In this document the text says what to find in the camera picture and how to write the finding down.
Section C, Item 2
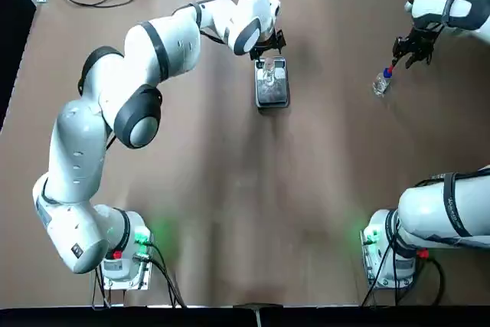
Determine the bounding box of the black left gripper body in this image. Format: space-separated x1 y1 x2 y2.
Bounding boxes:
260 28 279 49

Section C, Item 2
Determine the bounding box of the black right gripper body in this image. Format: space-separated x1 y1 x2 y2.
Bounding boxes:
409 24 441 47

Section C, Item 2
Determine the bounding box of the clear 100ml glass bottle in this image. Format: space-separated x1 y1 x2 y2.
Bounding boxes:
261 57 277 89

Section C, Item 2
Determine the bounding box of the blue-capped glass dropper bottle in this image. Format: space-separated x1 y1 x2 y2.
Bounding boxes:
371 67 395 97

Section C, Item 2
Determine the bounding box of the white electronic balance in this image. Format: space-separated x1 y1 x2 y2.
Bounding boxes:
254 57 291 109

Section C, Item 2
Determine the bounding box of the black arm foot cable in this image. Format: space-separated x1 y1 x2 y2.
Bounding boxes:
90 240 188 309
361 234 447 307

